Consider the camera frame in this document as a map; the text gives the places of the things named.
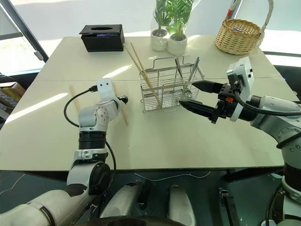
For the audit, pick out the slim metal cutlery piece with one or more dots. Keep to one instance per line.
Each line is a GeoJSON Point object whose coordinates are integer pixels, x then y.
{"type": "Point", "coordinates": [195, 66]}

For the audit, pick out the dark metal frame bar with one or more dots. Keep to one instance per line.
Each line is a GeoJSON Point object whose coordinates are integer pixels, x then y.
{"type": "Point", "coordinates": [28, 30]}

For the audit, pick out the purple item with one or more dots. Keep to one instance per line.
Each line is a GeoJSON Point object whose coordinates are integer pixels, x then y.
{"type": "Point", "coordinates": [236, 29]}

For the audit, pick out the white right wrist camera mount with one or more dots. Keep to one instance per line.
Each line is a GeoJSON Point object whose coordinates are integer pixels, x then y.
{"type": "Point", "coordinates": [244, 75]}

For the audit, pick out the black metal bracket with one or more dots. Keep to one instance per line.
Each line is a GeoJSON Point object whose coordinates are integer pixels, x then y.
{"type": "Point", "coordinates": [227, 202]}

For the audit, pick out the black tissue box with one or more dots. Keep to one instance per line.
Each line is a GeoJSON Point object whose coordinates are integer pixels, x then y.
{"type": "Point", "coordinates": [103, 42]}

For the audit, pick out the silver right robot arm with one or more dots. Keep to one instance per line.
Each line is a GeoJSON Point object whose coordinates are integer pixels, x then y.
{"type": "Point", "coordinates": [277, 110]}

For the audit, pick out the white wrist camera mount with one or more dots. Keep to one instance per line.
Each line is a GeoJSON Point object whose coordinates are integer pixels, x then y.
{"type": "Point", "coordinates": [244, 75]}
{"type": "Point", "coordinates": [105, 90]}

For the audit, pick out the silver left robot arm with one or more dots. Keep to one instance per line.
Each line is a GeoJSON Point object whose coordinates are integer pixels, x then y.
{"type": "Point", "coordinates": [103, 115]}

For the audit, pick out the red white striped pole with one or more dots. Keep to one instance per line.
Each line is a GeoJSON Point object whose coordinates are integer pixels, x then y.
{"type": "Point", "coordinates": [232, 8]}

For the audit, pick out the cardboard boxes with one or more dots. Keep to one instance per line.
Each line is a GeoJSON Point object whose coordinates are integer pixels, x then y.
{"type": "Point", "coordinates": [14, 90]}

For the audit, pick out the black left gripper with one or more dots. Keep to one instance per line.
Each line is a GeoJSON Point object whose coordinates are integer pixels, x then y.
{"type": "Point", "coordinates": [123, 99]}

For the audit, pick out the large plant in white pot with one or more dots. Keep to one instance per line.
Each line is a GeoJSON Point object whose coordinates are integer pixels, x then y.
{"type": "Point", "coordinates": [176, 46]}

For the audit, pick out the metal spoon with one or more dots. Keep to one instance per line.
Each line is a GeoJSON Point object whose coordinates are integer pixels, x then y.
{"type": "Point", "coordinates": [178, 68]}

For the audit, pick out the dark table underframe beam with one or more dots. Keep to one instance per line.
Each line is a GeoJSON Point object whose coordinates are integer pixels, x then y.
{"type": "Point", "coordinates": [254, 173]}

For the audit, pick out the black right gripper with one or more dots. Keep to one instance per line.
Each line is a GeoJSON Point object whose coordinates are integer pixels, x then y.
{"type": "Point", "coordinates": [224, 103]}

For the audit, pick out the small plant in white pot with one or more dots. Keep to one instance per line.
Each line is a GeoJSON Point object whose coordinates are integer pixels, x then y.
{"type": "Point", "coordinates": [158, 40]}

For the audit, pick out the wooden chopstick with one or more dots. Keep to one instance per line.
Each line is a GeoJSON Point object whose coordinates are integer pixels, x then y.
{"type": "Point", "coordinates": [138, 60]}
{"type": "Point", "coordinates": [74, 97]}
{"type": "Point", "coordinates": [124, 115]}
{"type": "Point", "coordinates": [135, 60]}

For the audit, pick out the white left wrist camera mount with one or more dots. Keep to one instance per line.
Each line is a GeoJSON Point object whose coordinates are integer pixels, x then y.
{"type": "Point", "coordinates": [105, 90]}

